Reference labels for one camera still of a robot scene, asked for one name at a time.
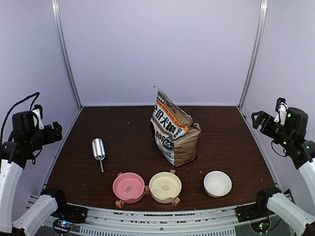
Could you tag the pink pet bowl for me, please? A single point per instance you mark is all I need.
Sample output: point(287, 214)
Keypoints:
point(129, 187)

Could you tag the right aluminium frame post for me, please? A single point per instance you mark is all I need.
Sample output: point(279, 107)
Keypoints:
point(261, 22)

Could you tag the aluminium frame post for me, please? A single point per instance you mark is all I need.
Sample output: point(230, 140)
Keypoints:
point(261, 22)
point(65, 57)

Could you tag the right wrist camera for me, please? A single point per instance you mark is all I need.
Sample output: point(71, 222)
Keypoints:
point(281, 109)

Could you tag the metal food scoop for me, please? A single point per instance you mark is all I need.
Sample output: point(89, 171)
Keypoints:
point(99, 151)

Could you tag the wooden bowl stand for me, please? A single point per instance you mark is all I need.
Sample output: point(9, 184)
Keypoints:
point(120, 204)

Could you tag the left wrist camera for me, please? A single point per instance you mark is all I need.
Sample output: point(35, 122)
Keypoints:
point(38, 116)

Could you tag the front aluminium rail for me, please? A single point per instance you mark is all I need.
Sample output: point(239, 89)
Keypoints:
point(210, 222)

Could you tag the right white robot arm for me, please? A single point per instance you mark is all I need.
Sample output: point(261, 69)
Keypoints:
point(288, 129)

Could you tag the yellow pet bowl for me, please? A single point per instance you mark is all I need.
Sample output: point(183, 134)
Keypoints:
point(165, 187)

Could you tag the white ceramic bowl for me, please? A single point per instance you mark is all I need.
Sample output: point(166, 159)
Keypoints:
point(217, 184)

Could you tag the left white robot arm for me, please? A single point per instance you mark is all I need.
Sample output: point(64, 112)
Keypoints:
point(28, 135)

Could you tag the left aluminium frame post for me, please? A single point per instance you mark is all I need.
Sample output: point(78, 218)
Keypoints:
point(65, 57)

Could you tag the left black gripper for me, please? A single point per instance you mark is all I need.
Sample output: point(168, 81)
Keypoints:
point(50, 137)

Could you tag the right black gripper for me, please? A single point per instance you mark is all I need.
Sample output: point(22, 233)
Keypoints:
point(261, 116)

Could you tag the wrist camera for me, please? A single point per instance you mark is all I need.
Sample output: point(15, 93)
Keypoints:
point(38, 116)
point(281, 109)

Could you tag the brown dog food bag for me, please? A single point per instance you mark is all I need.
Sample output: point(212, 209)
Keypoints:
point(175, 133)

